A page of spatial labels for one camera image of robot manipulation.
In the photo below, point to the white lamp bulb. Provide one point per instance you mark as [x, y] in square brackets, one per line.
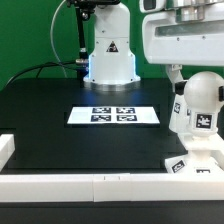
[201, 94]

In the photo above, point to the white lamp shade cone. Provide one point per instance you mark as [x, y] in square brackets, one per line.
[179, 118]

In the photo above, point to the white rail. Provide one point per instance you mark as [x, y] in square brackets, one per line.
[110, 187]
[7, 147]

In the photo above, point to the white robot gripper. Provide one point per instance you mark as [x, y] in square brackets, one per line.
[183, 32]

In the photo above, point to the white front rail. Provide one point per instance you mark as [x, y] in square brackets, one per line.
[110, 187]

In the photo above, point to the white marker sheet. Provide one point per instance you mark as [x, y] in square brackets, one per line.
[113, 115]

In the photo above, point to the white left rail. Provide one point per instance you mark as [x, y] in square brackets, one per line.
[7, 147]

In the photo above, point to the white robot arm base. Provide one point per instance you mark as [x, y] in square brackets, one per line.
[112, 65]

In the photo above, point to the white lamp base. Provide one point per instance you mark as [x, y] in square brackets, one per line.
[205, 155]

